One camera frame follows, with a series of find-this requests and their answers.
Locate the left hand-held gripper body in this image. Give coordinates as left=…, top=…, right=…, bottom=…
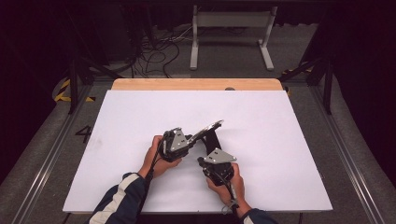
left=158, top=126, right=192, bottom=163

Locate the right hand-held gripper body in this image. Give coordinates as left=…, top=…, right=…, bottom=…
left=197, top=147, right=238, bottom=187

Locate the person's left hand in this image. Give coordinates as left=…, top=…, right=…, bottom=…
left=138, top=134, right=183, bottom=180

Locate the person's right hand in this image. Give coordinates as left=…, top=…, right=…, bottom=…
left=205, top=161, right=252, bottom=217

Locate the white table board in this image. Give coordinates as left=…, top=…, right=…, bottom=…
left=63, top=90, right=333, bottom=215

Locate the wooden table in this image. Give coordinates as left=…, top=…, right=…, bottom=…
left=111, top=77, right=284, bottom=91

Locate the yellow black floor tape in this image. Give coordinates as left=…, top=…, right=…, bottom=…
left=54, top=78, right=96, bottom=104
left=280, top=61, right=313, bottom=77

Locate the black metal stand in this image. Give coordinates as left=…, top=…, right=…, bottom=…
left=279, top=55, right=334, bottom=115
left=65, top=8, right=124, bottom=115

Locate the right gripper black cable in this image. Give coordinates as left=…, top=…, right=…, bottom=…
left=214, top=171, right=241, bottom=216

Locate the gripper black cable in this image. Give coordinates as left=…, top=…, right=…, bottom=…
left=214, top=171, right=241, bottom=216
left=136, top=136, right=166, bottom=216

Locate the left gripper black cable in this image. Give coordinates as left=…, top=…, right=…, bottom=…
left=136, top=136, right=166, bottom=216

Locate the bundle of floor cables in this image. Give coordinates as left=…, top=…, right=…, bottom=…
left=129, top=24, right=195, bottom=79

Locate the white metal desk frame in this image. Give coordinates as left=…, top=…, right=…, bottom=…
left=189, top=5, right=279, bottom=72

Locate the aluminium floor rail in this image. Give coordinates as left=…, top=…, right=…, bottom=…
left=309, top=83, right=388, bottom=224
left=11, top=83, right=96, bottom=224

